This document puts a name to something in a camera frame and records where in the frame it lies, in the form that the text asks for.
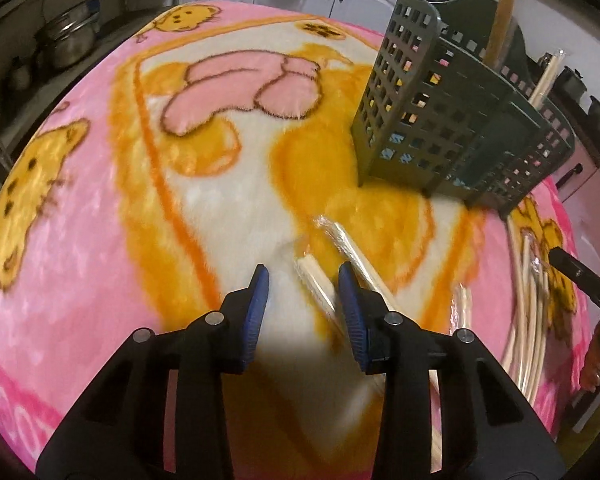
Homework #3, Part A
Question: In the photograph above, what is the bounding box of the pink bear printed blanket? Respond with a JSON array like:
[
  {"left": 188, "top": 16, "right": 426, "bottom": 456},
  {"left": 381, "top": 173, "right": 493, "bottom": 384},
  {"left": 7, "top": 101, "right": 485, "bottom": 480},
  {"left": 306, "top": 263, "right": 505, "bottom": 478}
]
[{"left": 0, "top": 0, "right": 586, "bottom": 480}]

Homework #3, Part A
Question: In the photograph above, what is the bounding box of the long white kitchen cabinet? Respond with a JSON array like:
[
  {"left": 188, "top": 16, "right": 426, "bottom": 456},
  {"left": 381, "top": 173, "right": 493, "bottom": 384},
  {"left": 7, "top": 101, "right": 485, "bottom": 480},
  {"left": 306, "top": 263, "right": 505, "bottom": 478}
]
[{"left": 550, "top": 150, "right": 600, "bottom": 281}]

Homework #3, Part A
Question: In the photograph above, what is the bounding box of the wooden chopstick pair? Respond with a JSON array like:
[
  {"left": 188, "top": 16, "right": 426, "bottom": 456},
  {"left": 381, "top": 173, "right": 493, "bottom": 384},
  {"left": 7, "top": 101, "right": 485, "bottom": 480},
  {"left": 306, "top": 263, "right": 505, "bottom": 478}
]
[
  {"left": 450, "top": 282, "right": 477, "bottom": 336},
  {"left": 294, "top": 255, "right": 386, "bottom": 396},
  {"left": 529, "top": 49, "right": 566, "bottom": 108},
  {"left": 522, "top": 232, "right": 556, "bottom": 406},
  {"left": 312, "top": 214, "right": 443, "bottom": 473},
  {"left": 502, "top": 220, "right": 531, "bottom": 371}
]

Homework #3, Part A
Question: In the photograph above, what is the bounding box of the person's right hand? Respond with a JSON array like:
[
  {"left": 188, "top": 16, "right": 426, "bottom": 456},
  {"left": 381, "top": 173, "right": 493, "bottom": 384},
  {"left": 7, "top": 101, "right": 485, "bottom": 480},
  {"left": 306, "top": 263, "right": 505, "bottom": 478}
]
[{"left": 581, "top": 320, "right": 600, "bottom": 393}]

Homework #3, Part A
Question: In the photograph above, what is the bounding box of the wooden spatula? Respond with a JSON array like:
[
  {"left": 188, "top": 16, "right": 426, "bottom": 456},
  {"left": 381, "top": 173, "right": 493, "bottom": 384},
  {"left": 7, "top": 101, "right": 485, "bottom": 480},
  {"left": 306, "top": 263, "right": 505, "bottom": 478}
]
[{"left": 484, "top": 0, "right": 521, "bottom": 63}]

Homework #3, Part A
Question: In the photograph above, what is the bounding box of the large stainless steel pot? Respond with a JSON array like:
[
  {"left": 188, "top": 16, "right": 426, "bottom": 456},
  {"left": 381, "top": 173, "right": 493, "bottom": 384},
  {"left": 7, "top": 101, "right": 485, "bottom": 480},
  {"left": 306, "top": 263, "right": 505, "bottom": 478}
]
[{"left": 35, "top": 0, "right": 103, "bottom": 71}]

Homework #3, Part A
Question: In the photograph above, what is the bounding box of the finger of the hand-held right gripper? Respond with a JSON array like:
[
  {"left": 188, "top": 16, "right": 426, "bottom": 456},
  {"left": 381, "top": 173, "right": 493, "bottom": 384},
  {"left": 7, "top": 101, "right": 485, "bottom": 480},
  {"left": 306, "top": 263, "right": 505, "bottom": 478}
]
[{"left": 548, "top": 246, "right": 600, "bottom": 302}]

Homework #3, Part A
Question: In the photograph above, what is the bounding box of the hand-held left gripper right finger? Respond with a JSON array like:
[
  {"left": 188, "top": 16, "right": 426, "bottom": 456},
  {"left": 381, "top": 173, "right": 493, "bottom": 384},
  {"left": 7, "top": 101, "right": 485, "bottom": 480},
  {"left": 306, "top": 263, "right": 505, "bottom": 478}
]
[{"left": 337, "top": 261, "right": 566, "bottom": 480}]

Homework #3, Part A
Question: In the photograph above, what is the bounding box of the grey plastic utensil basket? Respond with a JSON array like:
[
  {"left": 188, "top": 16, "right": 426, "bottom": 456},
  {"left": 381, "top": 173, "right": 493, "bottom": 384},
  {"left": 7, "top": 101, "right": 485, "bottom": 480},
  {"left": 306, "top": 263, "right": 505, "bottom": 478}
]
[{"left": 350, "top": 0, "right": 577, "bottom": 221}]

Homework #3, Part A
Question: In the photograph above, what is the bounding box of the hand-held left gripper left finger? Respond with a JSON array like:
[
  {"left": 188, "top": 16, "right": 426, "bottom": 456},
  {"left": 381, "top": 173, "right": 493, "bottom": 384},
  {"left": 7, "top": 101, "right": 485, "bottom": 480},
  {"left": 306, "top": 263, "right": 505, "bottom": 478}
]
[{"left": 35, "top": 263, "right": 271, "bottom": 480}]

